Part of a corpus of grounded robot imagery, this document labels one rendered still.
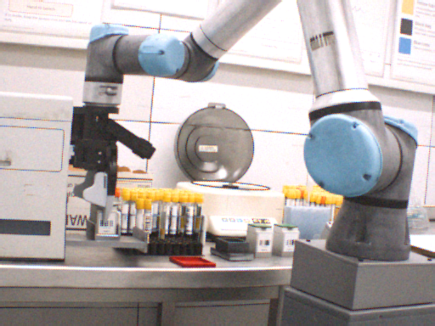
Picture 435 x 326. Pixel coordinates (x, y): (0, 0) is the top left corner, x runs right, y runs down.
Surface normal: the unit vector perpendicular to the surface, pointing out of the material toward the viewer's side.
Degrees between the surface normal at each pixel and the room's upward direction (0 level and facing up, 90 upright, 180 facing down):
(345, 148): 97
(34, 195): 90
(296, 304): 90
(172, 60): 90
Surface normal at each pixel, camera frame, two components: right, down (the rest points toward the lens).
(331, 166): -0.51, 0.13
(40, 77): 0.45, 0.08
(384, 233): 0.14, -0.21
